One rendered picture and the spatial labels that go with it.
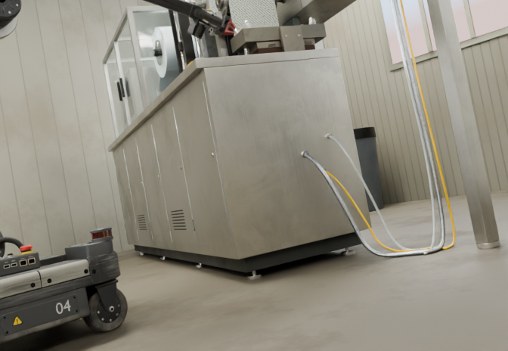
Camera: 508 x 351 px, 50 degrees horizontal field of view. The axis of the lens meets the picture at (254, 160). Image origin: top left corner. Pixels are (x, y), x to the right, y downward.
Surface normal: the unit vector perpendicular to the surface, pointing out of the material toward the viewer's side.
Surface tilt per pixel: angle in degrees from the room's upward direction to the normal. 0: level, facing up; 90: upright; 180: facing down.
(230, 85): 90
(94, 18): 90
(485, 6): 90
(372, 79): 90
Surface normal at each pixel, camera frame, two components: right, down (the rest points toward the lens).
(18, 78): 0.69, -0.16
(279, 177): 0.38, -0.11
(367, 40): -0.70, 0.09
